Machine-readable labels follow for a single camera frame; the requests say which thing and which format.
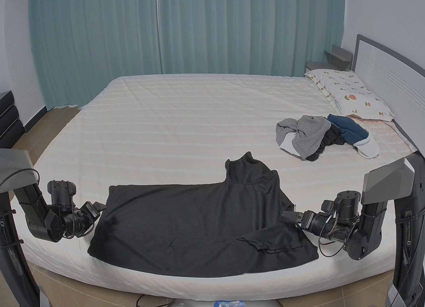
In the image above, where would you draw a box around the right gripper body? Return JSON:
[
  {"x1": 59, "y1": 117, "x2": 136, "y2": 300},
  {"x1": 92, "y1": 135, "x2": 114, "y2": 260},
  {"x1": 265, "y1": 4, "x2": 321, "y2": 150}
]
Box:
[{"x1": 299, "y1": 210, "x2": 335, "y2": 238}]

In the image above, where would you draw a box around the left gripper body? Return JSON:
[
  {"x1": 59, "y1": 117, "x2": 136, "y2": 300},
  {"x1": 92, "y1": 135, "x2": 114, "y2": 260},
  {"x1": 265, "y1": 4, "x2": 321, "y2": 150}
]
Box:
[{"x1": 76, "y1": 200, "x2": 100, "y2": 234}]

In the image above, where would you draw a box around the black T-shirt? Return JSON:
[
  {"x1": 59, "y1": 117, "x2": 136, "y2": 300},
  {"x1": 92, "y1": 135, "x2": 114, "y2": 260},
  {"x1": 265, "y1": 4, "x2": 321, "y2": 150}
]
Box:
[{"x1": 87, "y1": 152, "x2": 320, "y2": 278}]

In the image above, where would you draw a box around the pile of clothes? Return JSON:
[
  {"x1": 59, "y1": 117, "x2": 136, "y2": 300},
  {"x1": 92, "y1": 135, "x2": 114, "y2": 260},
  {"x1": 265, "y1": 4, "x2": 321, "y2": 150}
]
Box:
[{"x1": 276, "y1": 114, "x2": 380, "y2": 162}]

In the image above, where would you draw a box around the bed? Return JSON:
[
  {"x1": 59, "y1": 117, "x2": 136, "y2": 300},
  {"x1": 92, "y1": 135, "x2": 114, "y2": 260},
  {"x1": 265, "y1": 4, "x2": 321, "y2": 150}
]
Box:
[{"x1": 10, "y1": 34, "x2": 425, "y2": 299}]

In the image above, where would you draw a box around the white printed pillow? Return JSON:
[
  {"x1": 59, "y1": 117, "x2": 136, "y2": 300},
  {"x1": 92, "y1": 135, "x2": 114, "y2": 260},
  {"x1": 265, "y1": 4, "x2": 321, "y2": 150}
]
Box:
[{"x1": 304, "y1": 68, "x2": 396, "y2": 122}]

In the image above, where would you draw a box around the grey bedside table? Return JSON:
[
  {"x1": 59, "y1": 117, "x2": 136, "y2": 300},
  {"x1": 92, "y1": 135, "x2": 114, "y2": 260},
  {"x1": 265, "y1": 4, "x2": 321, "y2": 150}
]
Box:
[{"x1": 305, "y1": 44, "x2": 353, "y2": 71}]

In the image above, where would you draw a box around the blue-green curtain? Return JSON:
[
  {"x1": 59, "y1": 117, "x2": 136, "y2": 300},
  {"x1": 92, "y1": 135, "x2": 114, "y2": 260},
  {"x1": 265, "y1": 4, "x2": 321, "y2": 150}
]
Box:
[
  {"x1": 29, "y1": 0, "x2": 162, "y2": 111},
  {"x1": 157, "y1": 0, "x2": 346, "y2": 75}
]

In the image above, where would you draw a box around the black cable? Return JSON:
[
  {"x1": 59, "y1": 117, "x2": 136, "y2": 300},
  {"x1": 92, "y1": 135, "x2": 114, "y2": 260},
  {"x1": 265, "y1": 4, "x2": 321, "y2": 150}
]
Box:
[{"x1": 0, "y1": 168, "x2": 40, "y2": 187}]

